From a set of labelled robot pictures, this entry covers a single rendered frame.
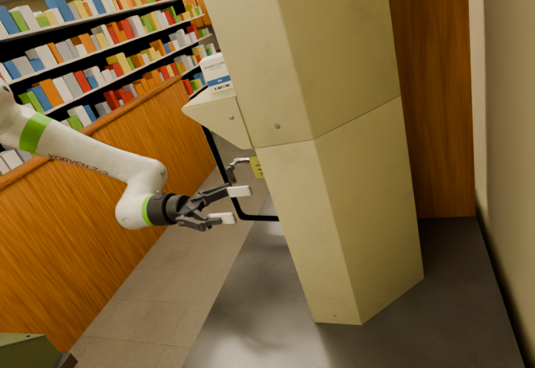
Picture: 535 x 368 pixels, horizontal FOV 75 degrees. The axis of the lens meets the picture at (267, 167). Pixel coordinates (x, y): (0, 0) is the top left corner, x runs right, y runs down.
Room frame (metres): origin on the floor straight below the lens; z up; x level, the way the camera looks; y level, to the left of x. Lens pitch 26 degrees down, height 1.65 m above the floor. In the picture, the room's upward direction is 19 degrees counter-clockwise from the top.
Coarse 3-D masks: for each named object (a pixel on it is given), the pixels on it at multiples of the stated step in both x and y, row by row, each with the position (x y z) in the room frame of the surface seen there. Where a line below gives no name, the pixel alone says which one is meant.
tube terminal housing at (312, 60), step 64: (256, 0) 0.54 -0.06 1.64; (320, 0) 0.55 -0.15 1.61; (384, 0) 0.59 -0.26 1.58; (256, 64) 0.55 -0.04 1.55; (320, 64) 0.54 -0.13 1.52; (384, 64) 0.59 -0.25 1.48; (256, 128) 0.57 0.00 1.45; (320, 128) 0.54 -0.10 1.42; (384, 128) 0.58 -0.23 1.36; (320, 192) 0.53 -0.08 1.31; (384, 192) 0.57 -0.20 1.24; (320, 256) 0.55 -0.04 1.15; (384, 256) 0.56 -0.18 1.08; (320, 320) 0.57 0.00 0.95
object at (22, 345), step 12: (0, 336) 0.76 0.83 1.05; (12, 336) 0.75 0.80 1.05; (24, 336) 0.74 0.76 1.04; (36, 336) 0.73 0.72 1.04; (0, 348) 0.66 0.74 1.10; (12, 348) 0.67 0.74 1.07; (24, 348) 0.69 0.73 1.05; (36, 348) 0.71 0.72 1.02; (48, 348) 0.72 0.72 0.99; (0, 360) 0.64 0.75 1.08; (12, 360) 0.66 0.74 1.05; (24, 360) 0.67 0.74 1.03; (36, 360) 0.69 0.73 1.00; (48, 360) 0.71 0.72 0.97
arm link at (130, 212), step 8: (128, 184) 0.99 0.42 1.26; (136, 184) 0.97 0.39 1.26; (144, 184) 0.97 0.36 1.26; (128, 192) 0.95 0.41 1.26; (136, 192) 0.94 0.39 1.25; (144, 192) 0.94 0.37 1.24; (152, 192) 0.96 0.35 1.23; (120, 200) 0.93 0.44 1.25; (128, 200) 0.92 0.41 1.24; (136, 200) 0.91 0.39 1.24; (144, 200) 0.89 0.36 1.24; (120, 208) 0.90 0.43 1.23; (128, 208) 0.89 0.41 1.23; (136, 208) 0.89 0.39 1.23; (144, 208) 0.87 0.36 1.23; (120, 216) 0.89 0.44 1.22; (128, 216) 0.88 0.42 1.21; (136, 216) 0.88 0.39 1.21; (144, 216) 0.86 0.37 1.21; (120, 224) 0.90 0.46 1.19; (128, 224) 0.88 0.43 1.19; (136, 224) 0.88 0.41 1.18; (144, 224) 0.87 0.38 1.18; (152, 224) 0.86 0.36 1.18
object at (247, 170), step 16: (224, 144) 1.00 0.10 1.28; (224, 160) 1.01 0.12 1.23; (240, 160) 0.98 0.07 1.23; (256, 160) 0.95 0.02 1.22; (240, 176) 0.99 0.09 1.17; (256, 176) 0.96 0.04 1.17; (256, 192) 0.97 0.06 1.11; (240, 208) 1.01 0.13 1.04; (256, 208) 0.98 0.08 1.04; (272, 208) 0.95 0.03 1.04
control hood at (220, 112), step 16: (208, 96) 0.64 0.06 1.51; (224, 96) 0.60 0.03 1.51; (192, 112) 0.62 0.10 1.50; (208, 112) 0.60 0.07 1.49; (224, 112) 0.59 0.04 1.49; (240, 112) 0.58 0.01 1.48; (208, 128) 0.61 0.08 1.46; (224, 128) 0.60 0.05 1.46; (240, 128) 0.58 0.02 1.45; (240, 144) 0.59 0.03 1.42
